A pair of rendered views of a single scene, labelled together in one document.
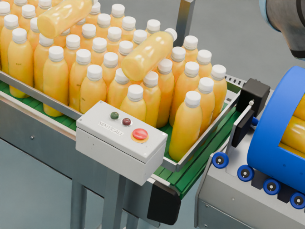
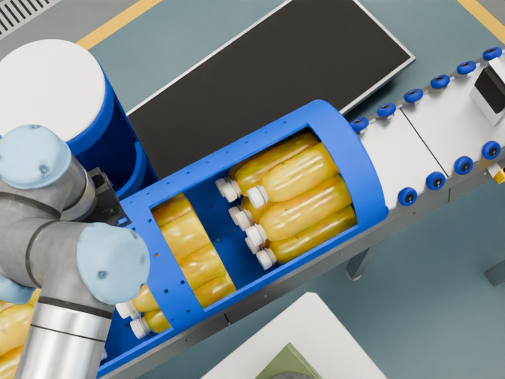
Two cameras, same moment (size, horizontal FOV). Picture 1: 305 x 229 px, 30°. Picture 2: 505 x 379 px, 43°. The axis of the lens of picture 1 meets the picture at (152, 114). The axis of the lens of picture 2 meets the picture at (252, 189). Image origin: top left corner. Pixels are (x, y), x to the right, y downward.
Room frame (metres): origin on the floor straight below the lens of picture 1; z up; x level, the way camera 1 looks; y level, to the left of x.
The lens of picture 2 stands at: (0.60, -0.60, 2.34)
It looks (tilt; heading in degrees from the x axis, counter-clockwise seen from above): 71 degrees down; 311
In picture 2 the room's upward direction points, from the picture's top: 6 degrees counter-clockwise
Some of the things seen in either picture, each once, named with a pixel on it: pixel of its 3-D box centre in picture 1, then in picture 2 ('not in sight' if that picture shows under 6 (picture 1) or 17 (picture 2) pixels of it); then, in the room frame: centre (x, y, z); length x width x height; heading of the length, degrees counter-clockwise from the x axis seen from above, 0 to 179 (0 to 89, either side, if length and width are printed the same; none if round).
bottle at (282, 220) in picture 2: not in sight; (300, 210); (0.78, -0.94, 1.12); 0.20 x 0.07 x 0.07; 64
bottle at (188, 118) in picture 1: (186, 128); not in sight; (1.15, -0.10, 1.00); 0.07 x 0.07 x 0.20
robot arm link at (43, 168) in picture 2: not in sight; (40, 170); (0.98, -0.66, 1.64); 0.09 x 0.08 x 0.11; 111
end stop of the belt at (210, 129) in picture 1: (212, 126); not in sight; (1.21, -0.17, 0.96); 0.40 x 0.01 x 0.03; 154
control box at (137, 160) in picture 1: (120, 141); not in sight; (1.00, 0.07, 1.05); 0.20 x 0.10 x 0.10; 64
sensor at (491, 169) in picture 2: not in sight; (496, 165); (0.50, -1.34, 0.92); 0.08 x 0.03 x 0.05; 154
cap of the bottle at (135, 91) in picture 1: (135, 91); not in sight; (1.13, 0.05, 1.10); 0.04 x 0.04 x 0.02
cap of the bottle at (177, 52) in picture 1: (178, 52); not in sight; (1.34, -0.05, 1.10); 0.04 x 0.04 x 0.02
